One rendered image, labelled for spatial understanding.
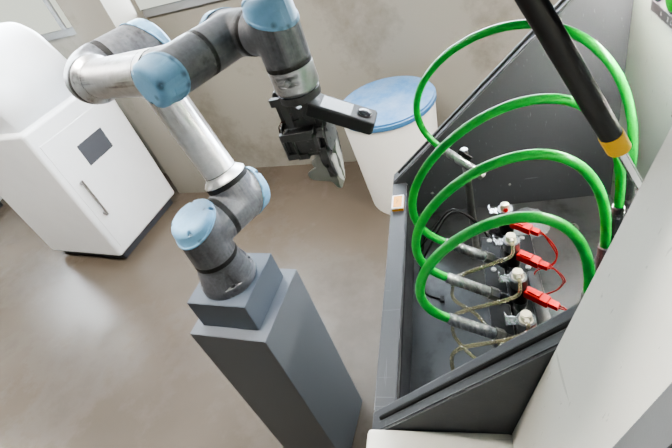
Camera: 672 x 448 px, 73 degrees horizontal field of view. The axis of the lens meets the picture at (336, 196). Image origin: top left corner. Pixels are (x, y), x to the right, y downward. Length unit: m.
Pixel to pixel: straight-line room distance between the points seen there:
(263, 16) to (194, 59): 0.12
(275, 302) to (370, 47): 1.72
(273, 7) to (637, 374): 0.58
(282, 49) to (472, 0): 1.85
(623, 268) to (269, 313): 0.97
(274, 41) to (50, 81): 2.48
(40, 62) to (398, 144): 2.05
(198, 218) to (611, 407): 0.88
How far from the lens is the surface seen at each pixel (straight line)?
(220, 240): 1.13
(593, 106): 0.40
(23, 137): 2.86
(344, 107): 0.76
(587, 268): 0.66
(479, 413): 0.75
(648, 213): 0.42
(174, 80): 0.70
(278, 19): 0.69
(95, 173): 3.07
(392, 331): 0.94
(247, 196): 1.16
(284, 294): 1.29
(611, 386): 0.47
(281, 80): 0.73
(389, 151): 2.26
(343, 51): 2.69
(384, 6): 2.54
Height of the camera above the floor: 1.72
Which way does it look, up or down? 37 degrees down
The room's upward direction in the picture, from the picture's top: 20 degrees counter-clockwise
